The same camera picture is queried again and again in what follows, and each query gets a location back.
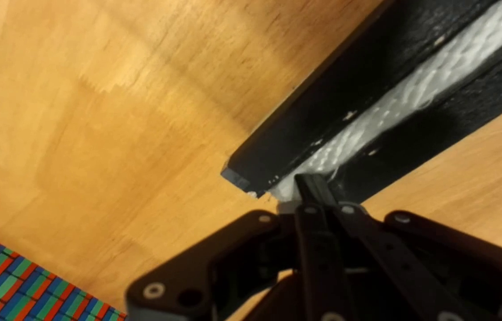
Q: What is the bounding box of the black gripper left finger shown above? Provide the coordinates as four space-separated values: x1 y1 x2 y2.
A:
125 176 356 321

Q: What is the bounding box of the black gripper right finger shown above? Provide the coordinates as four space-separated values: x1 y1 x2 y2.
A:
337 204 502 321

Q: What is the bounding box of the white rope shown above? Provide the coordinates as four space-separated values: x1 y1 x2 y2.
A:
271 0 502 213

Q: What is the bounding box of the long black channel rail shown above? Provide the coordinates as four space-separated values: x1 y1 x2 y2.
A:
223 0 502 202

